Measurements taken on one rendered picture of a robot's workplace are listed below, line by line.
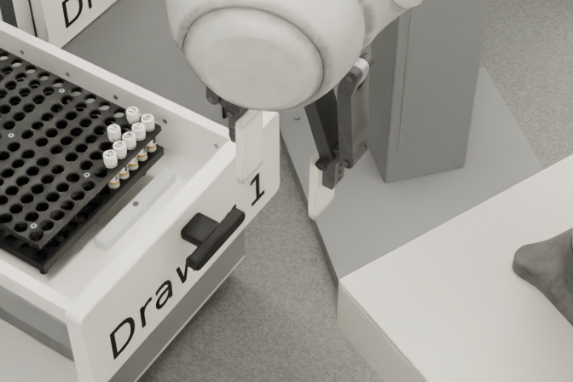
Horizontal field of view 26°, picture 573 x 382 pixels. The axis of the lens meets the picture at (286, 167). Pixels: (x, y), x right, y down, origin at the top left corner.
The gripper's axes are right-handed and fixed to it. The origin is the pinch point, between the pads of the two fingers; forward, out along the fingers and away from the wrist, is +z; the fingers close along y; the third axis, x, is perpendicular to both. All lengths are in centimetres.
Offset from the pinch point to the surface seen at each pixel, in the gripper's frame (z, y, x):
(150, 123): 9.5, 18.4, -4.9
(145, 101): 11.4, 22.0, -8.5
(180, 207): 7.6, 8.7, 3.3
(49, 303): 11.6, 13.7, 15.5
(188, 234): 9.4, 7.3, 4.2
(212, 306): 101, 43, -44
